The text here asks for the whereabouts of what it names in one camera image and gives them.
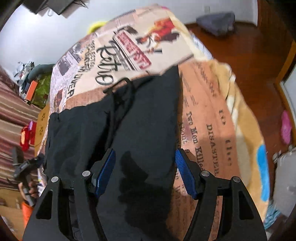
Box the black zip hoodie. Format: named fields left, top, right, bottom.
left=44, top=66, right=180, bottom=240

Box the person left hand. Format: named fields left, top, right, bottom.
left=18, top=181, right=39, bottom=200

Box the red plush toy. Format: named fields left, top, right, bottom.
left=20, top=120, right=37, bottom=152

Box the brown wooden lap desk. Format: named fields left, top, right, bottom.
left=34, top=104, right=50, bottom=156

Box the newspaper print bed cover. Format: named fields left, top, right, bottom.
left=36, top=4, right=271, bottom=241

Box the red striped curtain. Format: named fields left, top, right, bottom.
left=1, top=68, right=41, bottom=189

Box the orange box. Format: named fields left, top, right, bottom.
left=25, top=80, right=38, bottom=101

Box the dark green pillow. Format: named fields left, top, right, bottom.
left=28, top=64, right=55, bottom=81

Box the pink slipper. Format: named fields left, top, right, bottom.
left=280, top=110, right=292, bottom=145

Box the yellow curved foam tube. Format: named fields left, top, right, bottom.
left=87, top=21, right=107, bottom=34

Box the grey backpack on floor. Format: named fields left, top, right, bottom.
left=196, top=11, right=235, bottom=37

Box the white wall socket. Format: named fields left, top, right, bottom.
left=204, top=6, right=210, bottom=14

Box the large black wall television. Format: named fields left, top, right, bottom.
left=23, top=0, right=48, bottom=14

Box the small black wall monitor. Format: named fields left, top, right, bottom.
left=47, top=0, right=75, bottom=15

